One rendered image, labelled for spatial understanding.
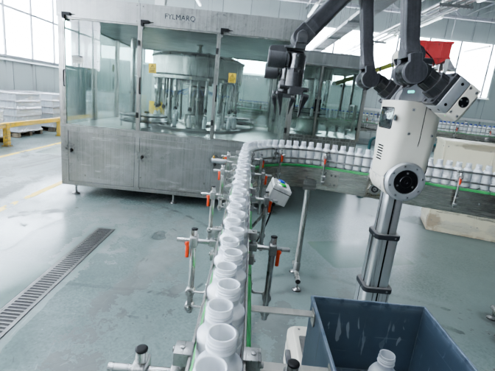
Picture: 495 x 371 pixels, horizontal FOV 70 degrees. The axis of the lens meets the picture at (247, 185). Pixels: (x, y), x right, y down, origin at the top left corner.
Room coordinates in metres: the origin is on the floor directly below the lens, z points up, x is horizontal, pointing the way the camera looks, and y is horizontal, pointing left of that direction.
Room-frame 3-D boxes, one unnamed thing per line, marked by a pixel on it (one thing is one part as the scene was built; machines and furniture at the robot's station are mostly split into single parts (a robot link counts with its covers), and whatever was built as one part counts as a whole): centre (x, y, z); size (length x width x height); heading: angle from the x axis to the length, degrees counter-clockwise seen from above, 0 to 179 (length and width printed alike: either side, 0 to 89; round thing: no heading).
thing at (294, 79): (1.25, -0.12, 1.52); 0.10 x 0.07 x 0.07; 90
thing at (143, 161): (5.67, 0.97, 1.18); 2.88 x 2.73 x 2.35; 91
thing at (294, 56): (1.25, -0.12, 1.58); 0.07 x 0.06 x 0.07; 92
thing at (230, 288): (0.50, 0.01, 1.08); 0.06 x 0.06 x 0.17
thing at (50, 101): (10.11, 6.02, 0.50); 1.23 x 1.05 x 1.00; 91
